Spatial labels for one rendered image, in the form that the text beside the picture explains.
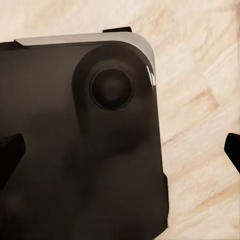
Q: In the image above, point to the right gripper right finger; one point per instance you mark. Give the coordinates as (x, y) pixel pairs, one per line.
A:
(232, 149)

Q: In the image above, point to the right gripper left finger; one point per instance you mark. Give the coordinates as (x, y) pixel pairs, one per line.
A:
(12, 149)

